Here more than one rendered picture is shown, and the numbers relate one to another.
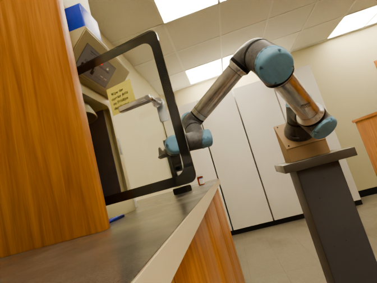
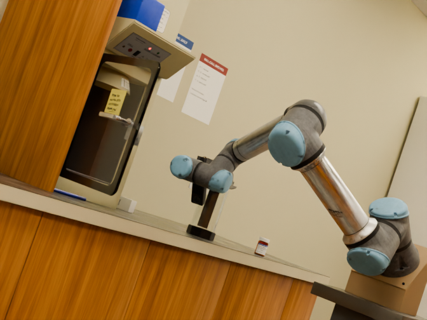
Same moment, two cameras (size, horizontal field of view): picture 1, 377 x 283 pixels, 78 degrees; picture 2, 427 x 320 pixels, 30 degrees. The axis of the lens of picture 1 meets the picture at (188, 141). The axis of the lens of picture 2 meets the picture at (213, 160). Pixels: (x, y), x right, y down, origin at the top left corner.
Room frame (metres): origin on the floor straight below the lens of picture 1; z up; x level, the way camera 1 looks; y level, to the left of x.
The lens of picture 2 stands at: (-1.25, -1.32, 1.05)
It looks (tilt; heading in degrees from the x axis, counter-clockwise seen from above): 3 degrees up; 31
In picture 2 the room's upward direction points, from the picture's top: 19 degrees clockwise
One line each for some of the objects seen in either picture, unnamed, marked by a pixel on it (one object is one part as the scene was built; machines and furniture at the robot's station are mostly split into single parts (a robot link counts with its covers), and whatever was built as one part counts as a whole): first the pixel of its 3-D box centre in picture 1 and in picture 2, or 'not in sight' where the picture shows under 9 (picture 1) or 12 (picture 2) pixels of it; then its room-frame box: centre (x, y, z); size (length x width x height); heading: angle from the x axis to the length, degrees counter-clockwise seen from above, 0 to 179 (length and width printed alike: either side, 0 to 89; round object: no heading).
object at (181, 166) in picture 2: not in sight; (186, 167); (0.93, 0.06, 1.15); 0.11 x 0.09 x 0.08; 8
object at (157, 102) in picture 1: (139, 105); (114, 118); (0.53, 0.09, 1.20); 0.10 x 0.05 x 0.03; 73
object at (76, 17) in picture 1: (78, 30); (139, 11); (0.68, 0.25, 1.56); 0.10 x 0.10 x 0.09; 83
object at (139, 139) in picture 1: (123, 121); (107, 120); (0.58, 0.15, 1.19); 0.30 x 0.01 x 0.40; 73
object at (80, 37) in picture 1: (100, 69); (149, 51); (0.77, 0.24, 1.46); 0.32 x 0.12 x 0.10; 173
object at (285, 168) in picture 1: (309, 160); (379, 310); (1.26, -0.59, 0.92); 0.32 x 0.32 x 0.04; 79
